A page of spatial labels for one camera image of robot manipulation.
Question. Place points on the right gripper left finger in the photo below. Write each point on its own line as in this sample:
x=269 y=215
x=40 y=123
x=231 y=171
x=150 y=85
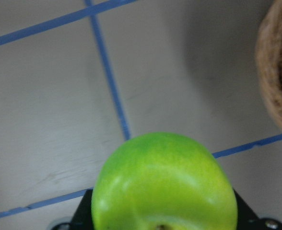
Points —
x=82 y=218

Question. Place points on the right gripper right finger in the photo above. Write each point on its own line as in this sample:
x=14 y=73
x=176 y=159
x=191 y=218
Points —
x=247 y=218

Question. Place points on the green apple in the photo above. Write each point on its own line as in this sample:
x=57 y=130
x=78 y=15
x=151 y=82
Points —
x=163 y=181

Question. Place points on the woven wicker basket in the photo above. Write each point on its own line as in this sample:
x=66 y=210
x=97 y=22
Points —
x=268 y=55

